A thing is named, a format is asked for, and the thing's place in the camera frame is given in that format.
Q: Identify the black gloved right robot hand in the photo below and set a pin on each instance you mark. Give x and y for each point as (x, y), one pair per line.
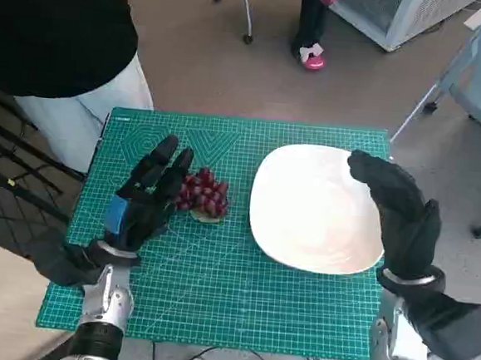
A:
(404, 218)

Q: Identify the purple toy grape bunch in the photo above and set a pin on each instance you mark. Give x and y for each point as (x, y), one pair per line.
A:
(206, 194)

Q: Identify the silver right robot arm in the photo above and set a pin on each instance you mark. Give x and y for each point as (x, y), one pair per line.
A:
(398, 351)

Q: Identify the white plate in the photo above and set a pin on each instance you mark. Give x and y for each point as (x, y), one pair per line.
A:
(313, 211)

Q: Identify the green cutting mat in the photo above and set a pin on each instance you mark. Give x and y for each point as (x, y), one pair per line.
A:
(216, 278)

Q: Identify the white mesh-sided cabinet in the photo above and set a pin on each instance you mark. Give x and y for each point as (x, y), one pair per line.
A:
(407, 18)

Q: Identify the person with pink shoe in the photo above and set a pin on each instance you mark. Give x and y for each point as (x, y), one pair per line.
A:
(311, 19)

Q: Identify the person in black top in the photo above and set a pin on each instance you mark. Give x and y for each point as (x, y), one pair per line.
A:
(48, 27)

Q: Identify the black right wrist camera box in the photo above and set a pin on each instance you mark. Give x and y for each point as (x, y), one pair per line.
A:
(458, 330)

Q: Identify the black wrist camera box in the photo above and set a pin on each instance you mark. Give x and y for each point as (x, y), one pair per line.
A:
(458, 330)
(67, 266)

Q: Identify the grey metal frame with casters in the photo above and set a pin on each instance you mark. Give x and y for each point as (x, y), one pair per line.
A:
(249, 18)

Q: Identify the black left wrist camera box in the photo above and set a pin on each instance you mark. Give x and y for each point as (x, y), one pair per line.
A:
(67, 266)

